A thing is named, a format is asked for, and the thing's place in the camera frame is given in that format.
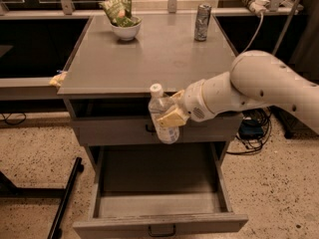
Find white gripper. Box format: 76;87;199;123
157;80;215;127

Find clear plastic water bottle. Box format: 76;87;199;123
149;84;179;144

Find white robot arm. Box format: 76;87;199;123
157;51;319;133

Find grey drawer cabinet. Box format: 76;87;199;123
57;13;256;239

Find open lower drawer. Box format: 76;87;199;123
74;142;248;239

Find closed upper drawer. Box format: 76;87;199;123
71;114;242;146

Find blue box on floor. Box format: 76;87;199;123
238;119;264;139

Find white ceramic bowl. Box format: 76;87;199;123
111;17;142;41

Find silver drink can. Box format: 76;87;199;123
194;4;211;42

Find green snack bag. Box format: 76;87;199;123
99;0;142;28

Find yellow tape scrap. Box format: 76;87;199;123
49;72;67;88

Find white power strip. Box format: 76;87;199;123
240;0;269;16

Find dark grey side cabinet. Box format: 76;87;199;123
271;0;319;139

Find black floor stand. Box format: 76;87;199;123
0;157;84;239

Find tangled black floor cables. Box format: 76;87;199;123
226;107;273;156

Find white power cable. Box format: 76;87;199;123
241;11;265;55

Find black cable on floor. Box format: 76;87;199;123
0;112;28;125

